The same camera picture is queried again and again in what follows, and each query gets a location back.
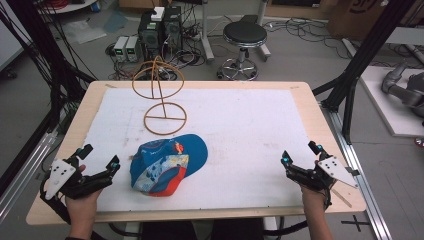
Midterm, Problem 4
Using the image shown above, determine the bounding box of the grey bench power supply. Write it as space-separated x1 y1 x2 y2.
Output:
112 35 130 63
125 35 141 63

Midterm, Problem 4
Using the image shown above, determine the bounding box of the brown cardboard box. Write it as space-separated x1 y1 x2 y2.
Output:
327 0 424 42

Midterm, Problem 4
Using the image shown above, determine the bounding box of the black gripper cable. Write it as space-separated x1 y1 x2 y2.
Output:
321 181 334 212
39 186 73 226

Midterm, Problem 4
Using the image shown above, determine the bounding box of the white table mat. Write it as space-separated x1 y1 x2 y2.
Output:
77 87 318 213

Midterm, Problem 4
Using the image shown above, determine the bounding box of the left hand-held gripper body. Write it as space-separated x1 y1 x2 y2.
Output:
39 156 114 202

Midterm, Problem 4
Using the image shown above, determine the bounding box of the orange wire hat stand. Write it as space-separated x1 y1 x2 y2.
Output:
131 55 188 136

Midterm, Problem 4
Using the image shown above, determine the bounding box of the person's left hand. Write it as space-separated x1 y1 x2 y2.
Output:
64 189 103 222

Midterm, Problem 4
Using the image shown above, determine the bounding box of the white desk leg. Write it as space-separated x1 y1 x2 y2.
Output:
199 0 216 64

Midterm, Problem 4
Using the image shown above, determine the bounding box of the aluminium rail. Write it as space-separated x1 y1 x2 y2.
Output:
0 131 58 224
320 101 394 240

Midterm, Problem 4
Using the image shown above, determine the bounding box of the thin wooden stick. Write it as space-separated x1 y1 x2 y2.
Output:
329 187 353 209

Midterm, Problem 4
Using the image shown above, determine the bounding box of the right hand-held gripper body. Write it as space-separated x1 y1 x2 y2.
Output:
285 155 361 193

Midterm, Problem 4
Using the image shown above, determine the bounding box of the blue and orange cap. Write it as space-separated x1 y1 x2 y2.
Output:
129 133 209 198

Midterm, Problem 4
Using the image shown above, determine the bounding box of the person's right hand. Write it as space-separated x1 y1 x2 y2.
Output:
299 184 330 215

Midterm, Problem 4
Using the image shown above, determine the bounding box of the black round stool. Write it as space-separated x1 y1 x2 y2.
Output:
216 21 269 82

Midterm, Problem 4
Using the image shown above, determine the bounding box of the tangle of floor cables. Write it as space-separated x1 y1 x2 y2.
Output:
263 17 354 61

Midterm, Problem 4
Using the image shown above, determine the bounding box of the black metal frame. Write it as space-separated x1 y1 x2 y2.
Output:
0 0 98 198
312 0 418 145

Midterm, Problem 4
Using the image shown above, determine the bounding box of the black computer tower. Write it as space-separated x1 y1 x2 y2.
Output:
162 5 184 52
137 12 165 62

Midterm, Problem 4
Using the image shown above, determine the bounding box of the white floor board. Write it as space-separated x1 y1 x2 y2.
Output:
359 65 424 138

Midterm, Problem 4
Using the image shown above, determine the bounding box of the small white box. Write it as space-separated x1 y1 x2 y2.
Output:
150 6 166 23

